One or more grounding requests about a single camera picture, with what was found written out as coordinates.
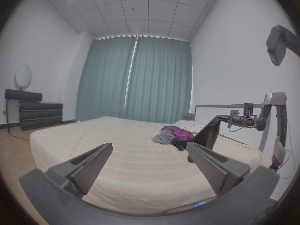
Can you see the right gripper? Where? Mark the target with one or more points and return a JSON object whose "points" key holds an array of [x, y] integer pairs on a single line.
{"points": [[236, 121]]}

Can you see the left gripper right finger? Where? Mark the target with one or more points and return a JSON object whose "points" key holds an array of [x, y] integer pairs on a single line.
{"points": [[211, 170]]}

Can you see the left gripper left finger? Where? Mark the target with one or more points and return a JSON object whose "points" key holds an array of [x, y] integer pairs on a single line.
{"points": [[86, 165]]}

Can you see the black T-shirt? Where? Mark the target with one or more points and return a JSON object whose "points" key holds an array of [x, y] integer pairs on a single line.
{"points": [[208, 137]]}

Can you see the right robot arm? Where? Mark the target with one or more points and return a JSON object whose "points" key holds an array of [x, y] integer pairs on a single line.
{"points": [[275, 98]]}

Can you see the pile of clothes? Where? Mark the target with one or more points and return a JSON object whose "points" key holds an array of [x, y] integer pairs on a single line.
{"points": [[178, 132]]}

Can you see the bed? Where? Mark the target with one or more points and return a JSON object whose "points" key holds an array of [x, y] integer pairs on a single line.
{"points": [[140, 163]]}

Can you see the white printed pillow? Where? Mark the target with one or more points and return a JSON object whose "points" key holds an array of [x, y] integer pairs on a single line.
{"points": [[189, 125]]}

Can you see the grey bedside table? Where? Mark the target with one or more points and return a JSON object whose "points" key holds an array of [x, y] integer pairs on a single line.
{"points": [[189, 116]]}

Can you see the black chest of drawers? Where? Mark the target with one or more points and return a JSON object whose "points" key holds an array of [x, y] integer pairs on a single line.
{"points": [[39, 116]]}

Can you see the black dressing table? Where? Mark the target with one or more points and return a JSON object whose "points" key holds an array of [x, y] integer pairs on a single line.
{"points": [[23, 95]]}

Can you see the round white mirror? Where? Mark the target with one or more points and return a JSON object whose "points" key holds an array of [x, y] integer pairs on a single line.
{"points": [[23, 76]]}

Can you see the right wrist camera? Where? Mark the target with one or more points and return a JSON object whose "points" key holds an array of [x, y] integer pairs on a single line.
{"points": [[234, 113]]}

